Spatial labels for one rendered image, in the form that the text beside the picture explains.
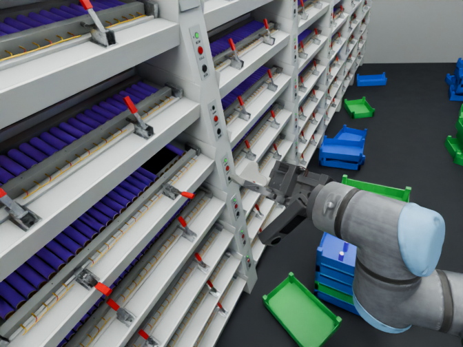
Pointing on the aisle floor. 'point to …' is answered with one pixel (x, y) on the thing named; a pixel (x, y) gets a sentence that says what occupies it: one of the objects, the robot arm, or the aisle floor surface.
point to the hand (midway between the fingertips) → (246, 184)
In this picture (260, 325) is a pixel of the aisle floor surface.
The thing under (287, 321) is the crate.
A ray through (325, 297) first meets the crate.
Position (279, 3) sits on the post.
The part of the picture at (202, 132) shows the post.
